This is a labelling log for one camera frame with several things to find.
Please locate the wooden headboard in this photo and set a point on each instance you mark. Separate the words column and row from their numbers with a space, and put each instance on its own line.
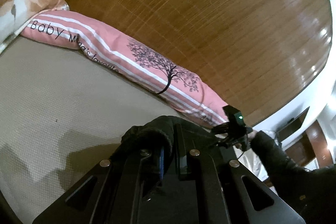
column 256, row 54

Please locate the right hand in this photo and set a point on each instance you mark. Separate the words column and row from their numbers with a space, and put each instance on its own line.
column 256, row 140

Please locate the black pants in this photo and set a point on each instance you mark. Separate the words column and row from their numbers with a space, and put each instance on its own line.
column 161, row 134

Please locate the black tracker box green light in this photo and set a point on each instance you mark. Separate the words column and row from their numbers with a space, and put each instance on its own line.
column 235, row 117

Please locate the pink striped tree pillow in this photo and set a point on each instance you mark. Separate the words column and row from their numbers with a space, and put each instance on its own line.
column 112, row 49

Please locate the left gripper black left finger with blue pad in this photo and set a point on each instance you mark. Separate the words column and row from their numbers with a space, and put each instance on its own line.
column 113, row 191

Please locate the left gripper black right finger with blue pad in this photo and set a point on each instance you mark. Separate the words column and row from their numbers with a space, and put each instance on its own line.
column 220, row 189

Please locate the dark wall cabinet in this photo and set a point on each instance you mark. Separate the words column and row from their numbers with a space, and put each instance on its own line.
column 292, row 125

